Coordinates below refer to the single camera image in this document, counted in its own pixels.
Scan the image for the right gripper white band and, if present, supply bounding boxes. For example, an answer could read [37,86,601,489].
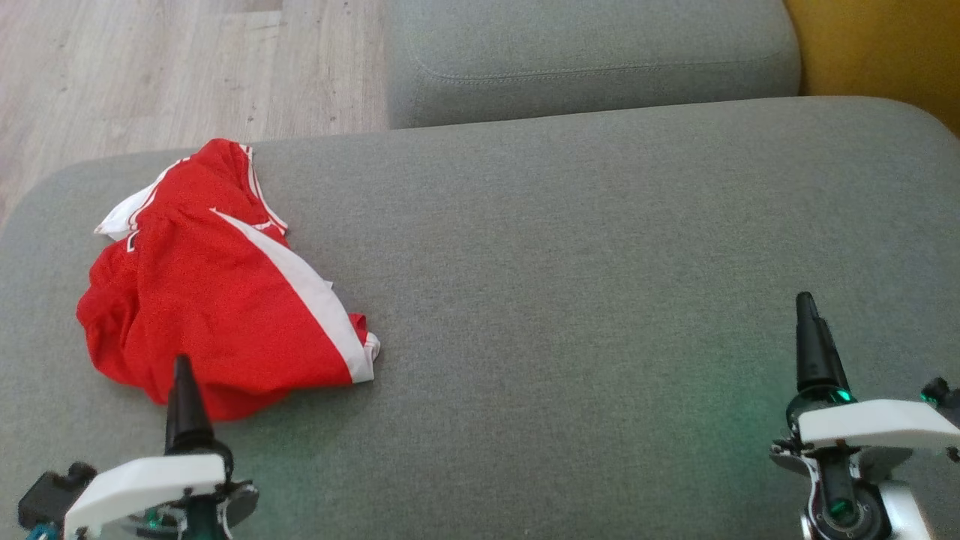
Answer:
[770,292,960,540]

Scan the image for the grey sofa seat cushion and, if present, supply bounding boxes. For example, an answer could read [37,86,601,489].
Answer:
[384,0,802,130]

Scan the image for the red shorts with white stripe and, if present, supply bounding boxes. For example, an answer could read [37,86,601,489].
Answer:
[75,208,381,422]

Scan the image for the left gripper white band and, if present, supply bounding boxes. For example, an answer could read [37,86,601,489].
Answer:
[64,355,260,540]

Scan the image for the red basketball jersey number 23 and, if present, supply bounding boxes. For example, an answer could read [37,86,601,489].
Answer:
[94,138,290,253]

